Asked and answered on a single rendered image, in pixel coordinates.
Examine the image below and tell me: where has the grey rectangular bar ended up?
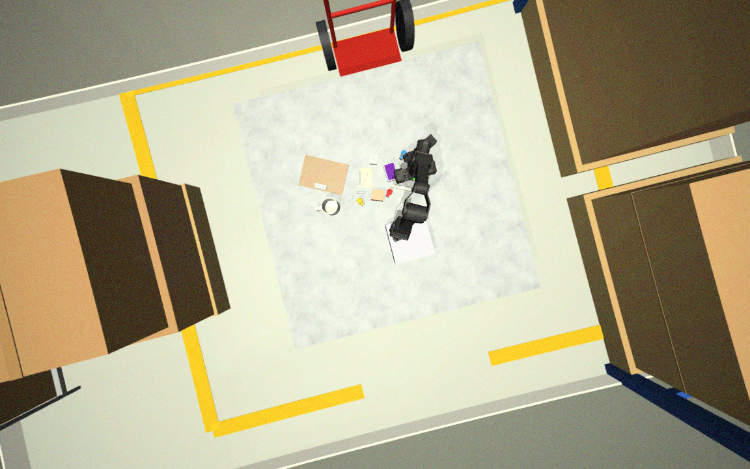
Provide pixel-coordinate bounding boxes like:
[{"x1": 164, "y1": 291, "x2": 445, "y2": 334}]
[{"x1": 429, "y1": 172, "x2": 449, "y2": 191}]

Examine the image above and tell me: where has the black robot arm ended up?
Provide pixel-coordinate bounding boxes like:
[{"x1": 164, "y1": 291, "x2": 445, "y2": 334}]
[{"x1": 389, "y1": 139, "x2": 433, "y2": 242}]

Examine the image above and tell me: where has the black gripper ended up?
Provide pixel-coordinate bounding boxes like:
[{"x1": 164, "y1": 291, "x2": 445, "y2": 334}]
[{"x1": 394, "y1": 161, "x2": 437, "y2": 184}]

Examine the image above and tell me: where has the grey mug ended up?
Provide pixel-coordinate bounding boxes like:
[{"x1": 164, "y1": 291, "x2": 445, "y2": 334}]
[{"x1": 315, "y1": 197, "x2": 340, "y2": 216}]

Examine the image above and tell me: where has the cream paper card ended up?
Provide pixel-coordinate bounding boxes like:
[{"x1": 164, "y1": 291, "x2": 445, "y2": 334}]
[{"x1": 358, "y1": 167, "x2": 373, "y2": 189}]

